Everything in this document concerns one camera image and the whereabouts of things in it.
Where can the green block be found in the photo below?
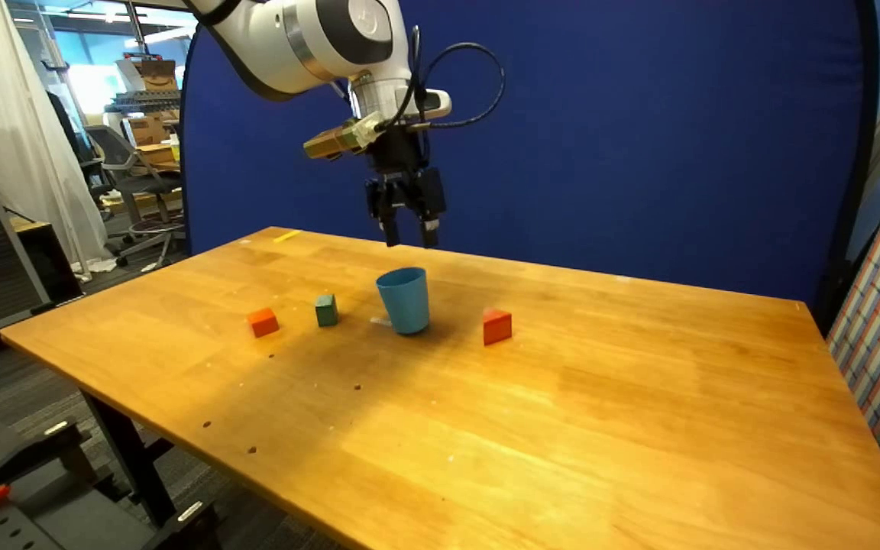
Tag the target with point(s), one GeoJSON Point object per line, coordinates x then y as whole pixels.
{"type": "Point", "coordinates": [326, 309]}

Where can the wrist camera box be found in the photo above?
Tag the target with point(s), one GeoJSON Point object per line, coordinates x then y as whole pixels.
{"type": "Point", "coordinates": [343, 140]}

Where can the black table leg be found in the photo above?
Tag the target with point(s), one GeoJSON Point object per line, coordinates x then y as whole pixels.
{"type": "Point", "coordinates": [137, 460]}

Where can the red block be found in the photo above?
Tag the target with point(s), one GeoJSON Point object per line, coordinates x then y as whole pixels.
{"type": "Point", "coordinates": [497, 328]}

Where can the white curtain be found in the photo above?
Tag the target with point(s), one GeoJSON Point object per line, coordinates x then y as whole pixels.
{"type": "Point", "coordinates": [17, 110]}

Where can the metal storage shelf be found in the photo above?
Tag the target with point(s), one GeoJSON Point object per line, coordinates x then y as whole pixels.
{"type": "Point", "coordinates": [145, 133]}

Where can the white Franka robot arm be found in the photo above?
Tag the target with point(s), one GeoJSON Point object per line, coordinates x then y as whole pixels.
{"type": "Point", "coordinates": [304, 40]}

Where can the blue fabric backdrop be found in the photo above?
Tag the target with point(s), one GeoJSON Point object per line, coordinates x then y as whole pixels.
{"type": "Point", "coordinates": [612, 133]}

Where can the orange block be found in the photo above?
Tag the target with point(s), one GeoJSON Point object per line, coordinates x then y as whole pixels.
{"type": "Point", "coordinates": [264, 321]}

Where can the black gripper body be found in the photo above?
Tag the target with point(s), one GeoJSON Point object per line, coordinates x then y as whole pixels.
{"type": "Point", "coordinates": [403, 172]}

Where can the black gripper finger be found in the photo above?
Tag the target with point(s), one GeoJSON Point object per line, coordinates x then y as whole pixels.
{"type": "Point", "coordinates": [390, 227]}
{"type": "Point", "coordinates": [433, 227]}

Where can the blue cup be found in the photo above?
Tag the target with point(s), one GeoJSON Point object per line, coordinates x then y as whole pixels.
{"type": "Point", "coordinates": [403, 300]}

